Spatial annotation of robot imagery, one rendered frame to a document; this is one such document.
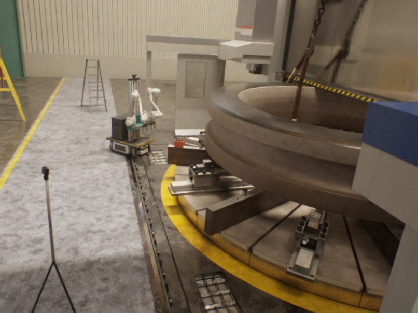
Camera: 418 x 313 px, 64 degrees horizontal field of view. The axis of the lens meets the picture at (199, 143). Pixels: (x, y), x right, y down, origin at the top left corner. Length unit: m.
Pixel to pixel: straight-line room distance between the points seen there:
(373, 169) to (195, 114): 8.34
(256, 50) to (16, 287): 6.70
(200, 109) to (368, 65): 4.52
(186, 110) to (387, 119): 8.33
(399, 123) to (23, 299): 4.02
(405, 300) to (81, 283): 3.61
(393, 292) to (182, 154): 5.45
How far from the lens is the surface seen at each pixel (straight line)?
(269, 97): 8.02
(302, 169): 4.58
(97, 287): 4.40
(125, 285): 4.38
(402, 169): 1.43
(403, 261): 1.53
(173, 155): 6.67
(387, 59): 7.10
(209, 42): 9.28
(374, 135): 1.50
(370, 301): 4.65
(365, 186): 1.57
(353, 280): 4.51
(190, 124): 9.68
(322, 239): 4.35
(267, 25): 8.64
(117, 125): 7.99
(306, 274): 4.25
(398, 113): 1.42
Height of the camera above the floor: 2.92
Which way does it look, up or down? 19 degrees down
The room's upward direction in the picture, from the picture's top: 4 degrees clockwise
